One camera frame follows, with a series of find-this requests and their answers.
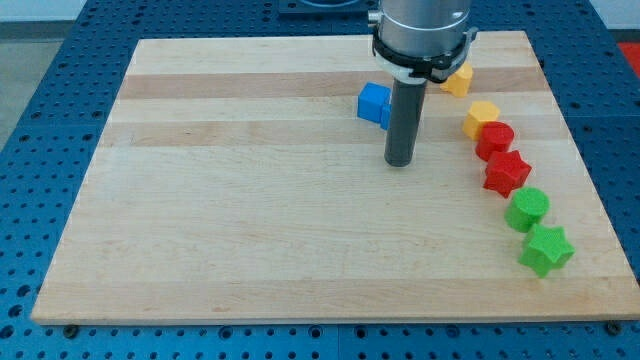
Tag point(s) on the wooden board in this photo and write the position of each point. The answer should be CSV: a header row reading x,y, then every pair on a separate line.
x,y
233,183

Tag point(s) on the red star block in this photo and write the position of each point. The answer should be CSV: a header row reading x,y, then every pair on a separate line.
x,y
505,172

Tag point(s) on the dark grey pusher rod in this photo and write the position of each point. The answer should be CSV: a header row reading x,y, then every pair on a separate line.
x,y
405,115

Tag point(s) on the yellow hexagon block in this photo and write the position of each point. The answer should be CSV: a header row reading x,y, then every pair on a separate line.
x,y
478,115

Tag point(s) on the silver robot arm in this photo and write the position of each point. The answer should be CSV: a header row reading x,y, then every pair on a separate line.
x,y
421,40

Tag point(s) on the blue cube block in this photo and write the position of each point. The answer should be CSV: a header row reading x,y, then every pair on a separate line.
x,y
373,104

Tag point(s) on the green star block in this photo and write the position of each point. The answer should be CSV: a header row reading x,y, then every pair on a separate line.
x,y
545,249

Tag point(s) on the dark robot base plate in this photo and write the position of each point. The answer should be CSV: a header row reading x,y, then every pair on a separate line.
x,y
291,7

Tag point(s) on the red cylinder block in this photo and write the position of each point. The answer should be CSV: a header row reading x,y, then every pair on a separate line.
x,y
494,137

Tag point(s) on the yellow heart block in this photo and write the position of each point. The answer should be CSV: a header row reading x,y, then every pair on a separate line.
x,y
459,83

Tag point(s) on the green cylinder block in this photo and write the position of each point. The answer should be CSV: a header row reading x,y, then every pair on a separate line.
x,y
527,207

